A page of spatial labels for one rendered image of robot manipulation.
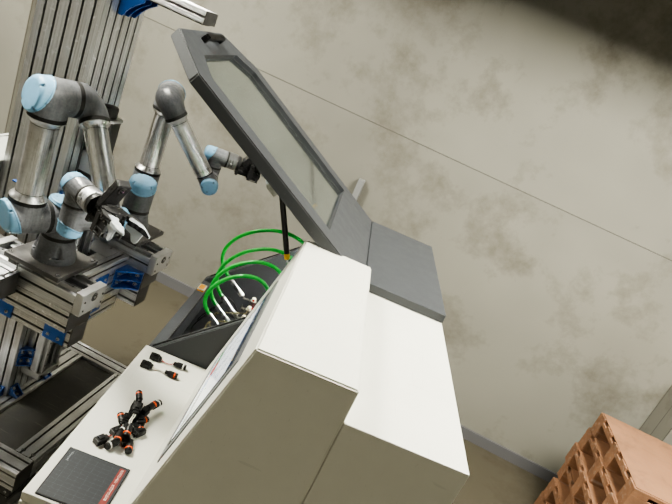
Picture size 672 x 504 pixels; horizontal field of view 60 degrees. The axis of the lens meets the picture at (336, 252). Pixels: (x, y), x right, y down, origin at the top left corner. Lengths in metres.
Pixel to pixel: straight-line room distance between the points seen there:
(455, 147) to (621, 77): 1.00
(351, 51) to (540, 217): 1.57
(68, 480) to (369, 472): 0.73
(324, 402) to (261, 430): 0.15
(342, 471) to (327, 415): 0.14
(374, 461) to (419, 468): 0.09
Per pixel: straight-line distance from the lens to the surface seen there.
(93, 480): 1.60
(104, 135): 2.04
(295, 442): 1.25
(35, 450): 2.72
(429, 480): 1.29
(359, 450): 1.24
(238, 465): 1.31
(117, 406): 1.81
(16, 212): 2.13
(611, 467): 3.63
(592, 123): 3.78
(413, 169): 3.77
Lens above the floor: 2.14
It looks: 19 degrees down
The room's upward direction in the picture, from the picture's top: 24 degrees clockwise
